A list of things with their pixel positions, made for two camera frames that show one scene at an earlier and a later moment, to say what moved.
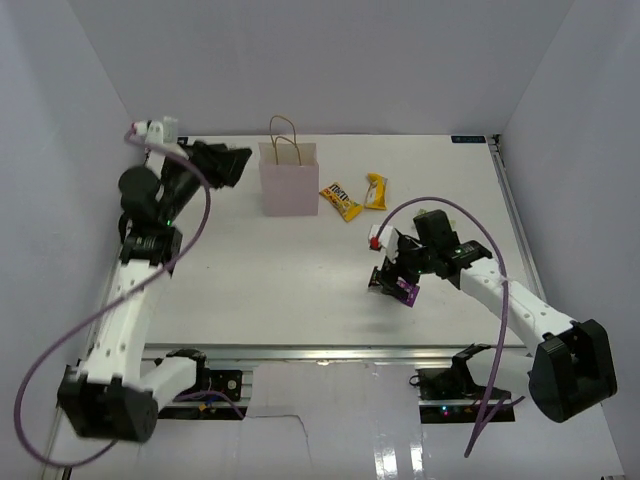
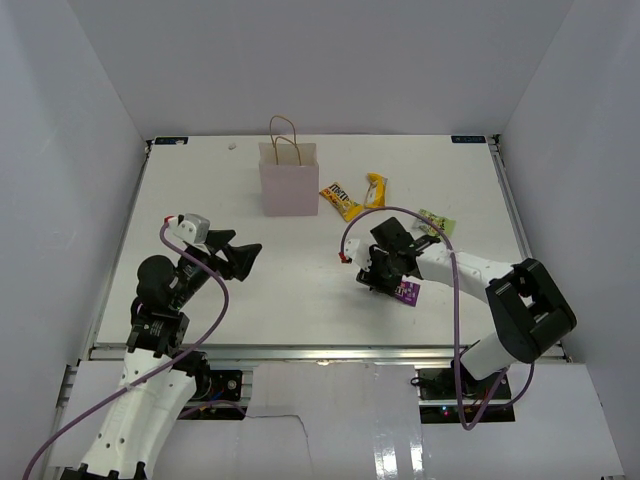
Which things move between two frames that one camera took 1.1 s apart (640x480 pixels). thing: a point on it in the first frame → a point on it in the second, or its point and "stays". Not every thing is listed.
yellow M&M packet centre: x=339 y=196 stays
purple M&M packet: x=413 y=289 stays
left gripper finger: x=220 y=165 → x=242 y=258
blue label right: x=469 y=139 stays
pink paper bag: x=289 y=172 stays
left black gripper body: x=183 y=180 → x=194 y=275
